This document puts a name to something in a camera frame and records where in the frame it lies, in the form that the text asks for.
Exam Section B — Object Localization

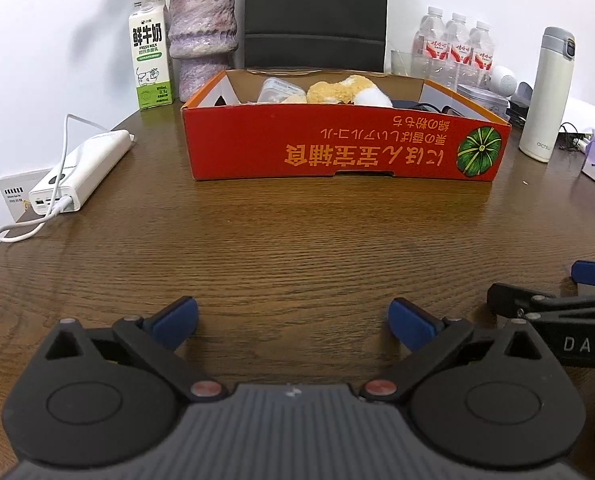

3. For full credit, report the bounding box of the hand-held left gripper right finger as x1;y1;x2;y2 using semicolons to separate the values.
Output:
359;297;548;403

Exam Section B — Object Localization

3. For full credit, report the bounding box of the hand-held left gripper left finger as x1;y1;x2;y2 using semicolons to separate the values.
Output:
44;296;229;402

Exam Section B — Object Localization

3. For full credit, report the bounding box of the orange cardboard box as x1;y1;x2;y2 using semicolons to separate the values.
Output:
181;67;512;183

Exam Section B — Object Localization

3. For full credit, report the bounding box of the yellow and white plush toy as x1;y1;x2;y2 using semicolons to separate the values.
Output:
305;74;395;108

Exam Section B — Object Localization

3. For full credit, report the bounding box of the clear plastic container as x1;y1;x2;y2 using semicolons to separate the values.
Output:
257;77;307;105

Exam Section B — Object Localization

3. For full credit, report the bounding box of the wooden desktop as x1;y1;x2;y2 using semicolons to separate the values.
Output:
0;82;595;480

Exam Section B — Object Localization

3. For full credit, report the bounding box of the white paper sheet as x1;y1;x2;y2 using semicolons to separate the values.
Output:
560;97;595;136

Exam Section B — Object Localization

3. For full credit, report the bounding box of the white power bank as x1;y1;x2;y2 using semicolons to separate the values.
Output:
28;129;133;212

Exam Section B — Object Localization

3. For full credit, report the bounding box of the white thermos bottle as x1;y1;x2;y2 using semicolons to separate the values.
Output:
519;26;575;163

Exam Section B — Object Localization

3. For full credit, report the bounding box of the white socket panel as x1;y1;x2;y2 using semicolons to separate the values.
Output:
0;170;53;224

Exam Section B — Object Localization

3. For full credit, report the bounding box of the white round device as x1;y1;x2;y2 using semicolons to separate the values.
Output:
490;65;519;96

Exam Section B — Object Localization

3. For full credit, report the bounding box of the clear water bottle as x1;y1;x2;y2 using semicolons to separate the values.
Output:
440;12;471;86
465;21;496;89
411;6;446;87

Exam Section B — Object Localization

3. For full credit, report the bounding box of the clear glass cup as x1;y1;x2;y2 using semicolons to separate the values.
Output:
390;49;418;78

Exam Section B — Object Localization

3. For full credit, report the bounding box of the white green milk carton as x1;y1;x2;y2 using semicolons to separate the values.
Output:
128;0;173;111

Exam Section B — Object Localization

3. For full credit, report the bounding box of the purple stone vase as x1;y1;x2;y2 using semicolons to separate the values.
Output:
168;0;240;102

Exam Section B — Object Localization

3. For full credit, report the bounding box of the black paper bag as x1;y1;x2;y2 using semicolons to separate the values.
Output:
244;0;389;73

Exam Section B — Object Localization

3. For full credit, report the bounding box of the thin black wire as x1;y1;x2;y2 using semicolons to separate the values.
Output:
557;122;593;154

